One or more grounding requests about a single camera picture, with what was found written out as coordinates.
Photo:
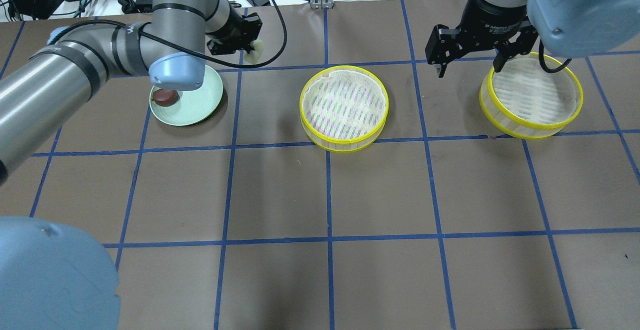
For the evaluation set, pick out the side yellow bamboo steamer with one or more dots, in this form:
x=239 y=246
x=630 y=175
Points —
x=525 y=102

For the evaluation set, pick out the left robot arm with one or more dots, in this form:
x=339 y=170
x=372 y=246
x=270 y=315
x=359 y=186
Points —
x=73 y=130

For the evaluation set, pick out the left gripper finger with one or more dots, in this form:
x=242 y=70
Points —
x=220 y=49
x=249 y=47

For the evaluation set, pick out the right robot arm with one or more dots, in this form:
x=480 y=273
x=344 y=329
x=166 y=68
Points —
x=563 y=30

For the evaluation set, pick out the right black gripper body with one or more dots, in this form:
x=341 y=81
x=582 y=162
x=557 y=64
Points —
x=492 y=21

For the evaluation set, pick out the centre yellow bamboo steamer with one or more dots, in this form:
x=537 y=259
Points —
x=343 y=109

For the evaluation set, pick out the light green plate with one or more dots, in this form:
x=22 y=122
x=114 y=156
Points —
x=192 y=106

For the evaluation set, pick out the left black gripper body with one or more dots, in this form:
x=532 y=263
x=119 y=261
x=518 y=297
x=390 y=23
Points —
x=231 y=29

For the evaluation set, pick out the white steamed bun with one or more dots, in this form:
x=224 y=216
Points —
x=254 y=57

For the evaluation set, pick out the dark red bun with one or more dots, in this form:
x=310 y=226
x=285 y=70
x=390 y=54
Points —
x=164 y=98

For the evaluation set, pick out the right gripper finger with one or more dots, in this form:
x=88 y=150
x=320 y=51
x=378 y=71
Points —
x=523 y=44
x=446 y=45

